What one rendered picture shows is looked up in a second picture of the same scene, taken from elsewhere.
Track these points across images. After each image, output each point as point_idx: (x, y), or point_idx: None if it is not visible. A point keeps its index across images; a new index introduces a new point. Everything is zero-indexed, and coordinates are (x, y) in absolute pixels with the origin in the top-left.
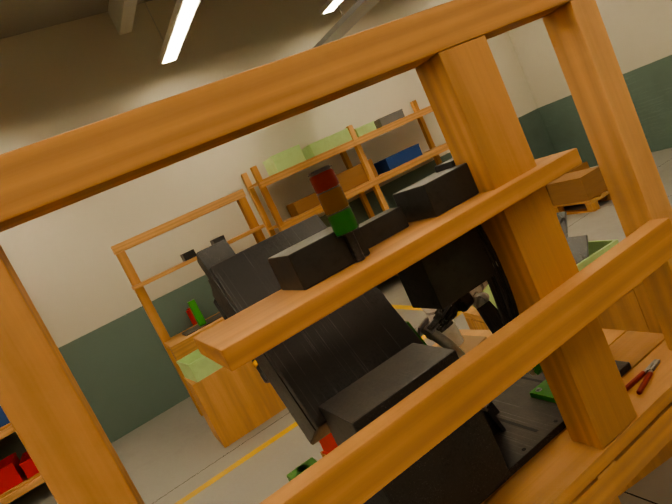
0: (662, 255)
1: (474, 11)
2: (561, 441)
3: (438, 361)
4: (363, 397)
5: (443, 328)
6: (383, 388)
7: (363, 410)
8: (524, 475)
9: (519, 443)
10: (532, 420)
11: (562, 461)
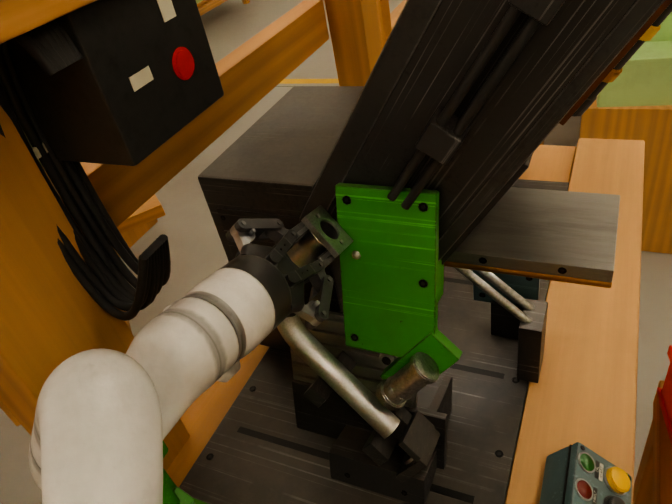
0: None
1: None
2: (206, 433)
3: (218, 157)
4: (311, 104)
5: (312, 289)
6: (287, 116)
7: (291, 95)
8: (251, 364)
9: (262, 399)
10: (253, 455)
11: (202, 395)
